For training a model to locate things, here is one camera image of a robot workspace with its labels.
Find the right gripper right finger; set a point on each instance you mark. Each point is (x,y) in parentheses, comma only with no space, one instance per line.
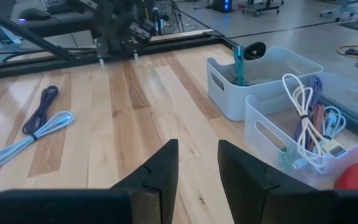
(275,205)

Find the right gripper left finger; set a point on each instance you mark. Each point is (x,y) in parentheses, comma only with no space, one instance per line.
(73,208)

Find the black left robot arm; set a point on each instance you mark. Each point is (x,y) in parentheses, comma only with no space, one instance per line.
(110,31)

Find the clear plastic bin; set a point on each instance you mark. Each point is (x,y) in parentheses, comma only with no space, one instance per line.
(250,109)

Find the grey opaque plastic bin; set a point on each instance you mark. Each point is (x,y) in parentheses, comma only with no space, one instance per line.
(228,102)

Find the black clamp knob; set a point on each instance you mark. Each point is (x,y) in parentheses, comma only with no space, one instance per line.
(255,49)

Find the grey desk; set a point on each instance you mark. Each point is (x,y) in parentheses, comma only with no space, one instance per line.
(67,23)

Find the black wheeled cart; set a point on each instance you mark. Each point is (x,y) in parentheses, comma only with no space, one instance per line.
(259,7)

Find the black computer mouse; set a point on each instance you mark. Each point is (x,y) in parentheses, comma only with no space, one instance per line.
(34,14)

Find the black computer tower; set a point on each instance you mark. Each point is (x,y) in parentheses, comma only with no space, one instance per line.
(222,6)

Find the grey office chair base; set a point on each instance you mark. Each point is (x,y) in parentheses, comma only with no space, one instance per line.
(343,9)

